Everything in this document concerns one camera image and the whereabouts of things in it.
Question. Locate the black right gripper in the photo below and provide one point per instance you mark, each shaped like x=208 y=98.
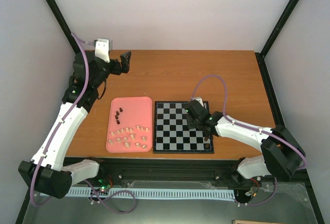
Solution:
x=191 y=124

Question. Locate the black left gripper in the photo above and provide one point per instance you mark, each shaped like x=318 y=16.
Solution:
x=125 y=63

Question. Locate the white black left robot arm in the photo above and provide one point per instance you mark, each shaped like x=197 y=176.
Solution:
x=89 y=72

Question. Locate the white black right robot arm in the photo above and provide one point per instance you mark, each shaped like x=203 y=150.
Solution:
x=251 y=135

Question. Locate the black white chessboard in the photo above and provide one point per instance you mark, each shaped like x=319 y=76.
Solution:
x=171 y=132

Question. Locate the pink plastic tray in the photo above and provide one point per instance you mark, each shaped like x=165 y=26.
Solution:
x=135 y=128

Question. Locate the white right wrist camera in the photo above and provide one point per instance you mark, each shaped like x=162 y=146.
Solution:
x=199 y=99

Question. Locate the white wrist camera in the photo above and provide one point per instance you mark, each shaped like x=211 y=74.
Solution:
x=103 y=48
x=199 y=99

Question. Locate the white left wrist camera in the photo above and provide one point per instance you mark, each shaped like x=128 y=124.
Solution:
x=103 y=48

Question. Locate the black side frame rail right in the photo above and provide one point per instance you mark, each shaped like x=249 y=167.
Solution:
x=273 y=105

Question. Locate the light blue slotted cable duct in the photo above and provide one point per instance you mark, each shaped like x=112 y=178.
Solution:
x=170 y=194

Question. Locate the black aluminium frame post left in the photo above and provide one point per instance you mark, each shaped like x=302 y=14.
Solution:
x=63 y=24

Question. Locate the black aluminium frame post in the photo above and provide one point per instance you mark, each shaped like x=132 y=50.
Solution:
x=63 y=24
x=278 y=27

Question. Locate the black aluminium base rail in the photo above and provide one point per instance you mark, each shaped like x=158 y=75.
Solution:
x=117 y=171

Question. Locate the black aluminium frame post right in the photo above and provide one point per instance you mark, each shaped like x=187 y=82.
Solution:
x=278 y=27

